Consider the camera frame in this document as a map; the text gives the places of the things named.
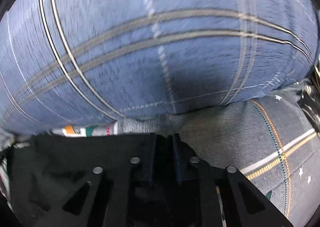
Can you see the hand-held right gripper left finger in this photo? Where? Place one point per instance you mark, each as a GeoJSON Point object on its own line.
{"type": "Point", "coordinates": [149, 159]}

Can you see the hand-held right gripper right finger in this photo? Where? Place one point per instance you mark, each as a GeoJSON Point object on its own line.
{"type": "Point", "coordinates": [177, 159]}

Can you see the black pants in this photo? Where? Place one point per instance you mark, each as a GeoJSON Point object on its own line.
{"type": "Point", "coordinates": [62, 150]}

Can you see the grey patterned bed sheet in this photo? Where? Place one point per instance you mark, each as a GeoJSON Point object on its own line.
{"type": "Point", "coordinates": [237, 136]}

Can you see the blue plaid pillow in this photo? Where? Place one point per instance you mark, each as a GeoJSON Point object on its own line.
{"type": "Point", "coordinates": [150, 54]}

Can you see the dark object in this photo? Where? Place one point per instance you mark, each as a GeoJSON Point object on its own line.
{"type": "Point", "coordinates": [308, 108]}

